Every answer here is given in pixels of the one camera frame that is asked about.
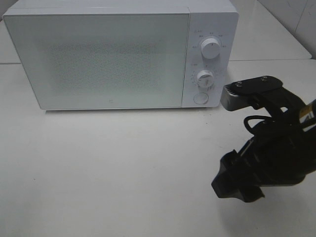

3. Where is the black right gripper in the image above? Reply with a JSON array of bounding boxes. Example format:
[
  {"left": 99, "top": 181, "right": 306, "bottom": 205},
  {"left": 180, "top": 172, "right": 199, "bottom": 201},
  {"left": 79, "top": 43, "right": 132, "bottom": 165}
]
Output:
[{"left": 211, "top": 118, "right": 316, "bottom": 203}]

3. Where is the round white door button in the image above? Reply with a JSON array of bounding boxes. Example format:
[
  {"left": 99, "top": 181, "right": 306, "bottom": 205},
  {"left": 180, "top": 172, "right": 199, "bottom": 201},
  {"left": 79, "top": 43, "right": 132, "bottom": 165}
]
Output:
[{"left": 194, "top": 93, "right": 209, "bottom": 105}]

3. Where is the white timer knob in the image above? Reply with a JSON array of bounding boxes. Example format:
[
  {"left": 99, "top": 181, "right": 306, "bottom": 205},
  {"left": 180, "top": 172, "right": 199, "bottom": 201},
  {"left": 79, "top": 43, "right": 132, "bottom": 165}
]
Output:
[{"left": 195, "top": 70, "right": 214, "bottom": 88}]

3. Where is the white microwave door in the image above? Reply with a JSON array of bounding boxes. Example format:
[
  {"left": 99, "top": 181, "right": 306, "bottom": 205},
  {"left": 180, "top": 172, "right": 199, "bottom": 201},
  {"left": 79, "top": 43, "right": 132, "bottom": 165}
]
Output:
[{"left": 4, "top": 14, "right": 189, "bottom": 110}]

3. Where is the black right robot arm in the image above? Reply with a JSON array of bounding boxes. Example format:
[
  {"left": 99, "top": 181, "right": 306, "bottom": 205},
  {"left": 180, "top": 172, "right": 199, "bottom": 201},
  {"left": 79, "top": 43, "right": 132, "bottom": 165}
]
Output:
[{"left": 211, "top": 88, "right": 316, "bottom": 202}]

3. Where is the white upper power knob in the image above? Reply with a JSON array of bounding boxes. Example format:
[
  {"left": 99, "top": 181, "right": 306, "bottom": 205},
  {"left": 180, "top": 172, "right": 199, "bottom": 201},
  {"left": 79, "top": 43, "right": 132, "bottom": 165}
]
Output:
[{"left": 200, "top": 37, "right": 221, "bottom": 59}]

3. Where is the white adjacent table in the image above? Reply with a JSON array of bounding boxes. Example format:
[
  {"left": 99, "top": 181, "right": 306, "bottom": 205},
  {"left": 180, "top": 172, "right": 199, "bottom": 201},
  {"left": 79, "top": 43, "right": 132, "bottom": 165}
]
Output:
[{"left": 230, "top": 0, "right": 312, "bottom": 61}]

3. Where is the white microwave oven body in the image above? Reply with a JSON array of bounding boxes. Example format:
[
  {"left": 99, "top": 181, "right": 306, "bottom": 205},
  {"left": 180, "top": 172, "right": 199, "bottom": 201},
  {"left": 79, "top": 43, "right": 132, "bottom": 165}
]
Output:
[{"left": 2, "top": 0, "right": 239, "bottom": 110}]

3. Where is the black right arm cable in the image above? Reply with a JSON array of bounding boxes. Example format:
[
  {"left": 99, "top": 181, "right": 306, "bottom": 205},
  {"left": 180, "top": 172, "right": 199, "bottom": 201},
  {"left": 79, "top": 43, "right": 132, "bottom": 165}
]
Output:
[{"left": 243, "top": 115, "right": 275, "bottom": 133}]

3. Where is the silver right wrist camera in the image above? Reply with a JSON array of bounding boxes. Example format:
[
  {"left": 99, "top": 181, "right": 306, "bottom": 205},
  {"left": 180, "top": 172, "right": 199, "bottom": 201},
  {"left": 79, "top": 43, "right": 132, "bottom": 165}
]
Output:
[{"left": 220, "top": 76, "right": 283, "bottom": 111}]

